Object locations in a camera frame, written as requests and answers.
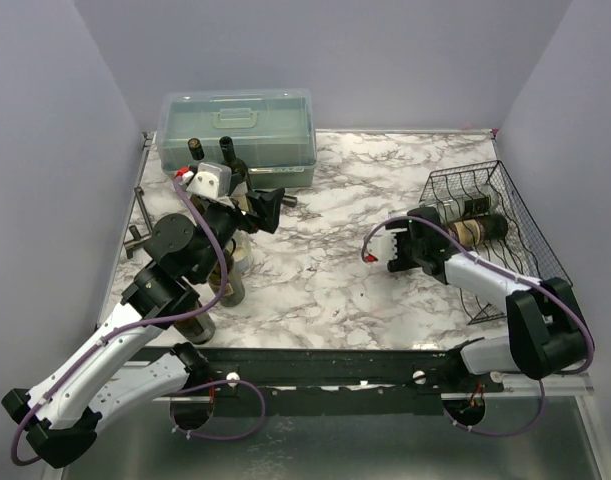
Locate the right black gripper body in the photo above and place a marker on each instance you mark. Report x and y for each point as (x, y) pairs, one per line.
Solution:
(412, 245)

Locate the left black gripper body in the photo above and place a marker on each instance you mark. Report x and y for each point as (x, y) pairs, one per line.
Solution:
(223, 221)

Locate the dark wine bottle maroon label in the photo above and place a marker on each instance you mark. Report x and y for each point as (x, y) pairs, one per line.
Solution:
(478, 230)

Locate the dark bottle tan label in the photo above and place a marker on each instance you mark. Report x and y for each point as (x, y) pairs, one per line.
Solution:
(234, 292)

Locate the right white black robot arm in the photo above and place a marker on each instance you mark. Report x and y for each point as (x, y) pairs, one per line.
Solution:
(546, 332)

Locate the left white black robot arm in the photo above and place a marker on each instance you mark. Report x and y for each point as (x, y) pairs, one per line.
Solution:
(62, 416)

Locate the dark bottle beige label back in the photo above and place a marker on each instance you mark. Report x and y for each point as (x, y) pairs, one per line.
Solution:
(240, 175)

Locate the clear glass bottle standing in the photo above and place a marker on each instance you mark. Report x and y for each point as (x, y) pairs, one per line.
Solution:
(241, 251)

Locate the clear bottle in rack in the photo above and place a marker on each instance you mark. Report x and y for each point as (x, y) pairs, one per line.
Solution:
(464, 207)

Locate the dark capped bottle rear left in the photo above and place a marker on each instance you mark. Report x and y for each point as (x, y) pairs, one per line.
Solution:
(195, 149)

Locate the dark bottle front left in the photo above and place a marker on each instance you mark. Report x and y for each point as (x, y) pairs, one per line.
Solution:
(198, 329)

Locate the black T-shaped corkscrew tool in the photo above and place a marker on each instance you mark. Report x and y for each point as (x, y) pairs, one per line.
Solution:
(290, 201)

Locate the translucent green plastic storage box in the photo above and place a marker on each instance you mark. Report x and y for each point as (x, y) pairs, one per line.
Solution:
(272, 132)

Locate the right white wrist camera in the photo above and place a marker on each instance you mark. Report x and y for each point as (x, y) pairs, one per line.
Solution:
(380, 247)

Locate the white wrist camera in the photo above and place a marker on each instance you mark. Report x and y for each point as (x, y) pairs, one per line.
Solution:
(207, 180)
(380, 247)

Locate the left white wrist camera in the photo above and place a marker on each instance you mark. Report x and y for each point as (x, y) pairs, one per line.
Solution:
(207, 180)

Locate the black wire wine rack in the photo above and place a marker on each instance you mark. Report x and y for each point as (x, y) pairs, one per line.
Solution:
(524, 249)

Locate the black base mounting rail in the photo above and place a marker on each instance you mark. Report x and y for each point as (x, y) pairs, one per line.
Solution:
(299, 382)

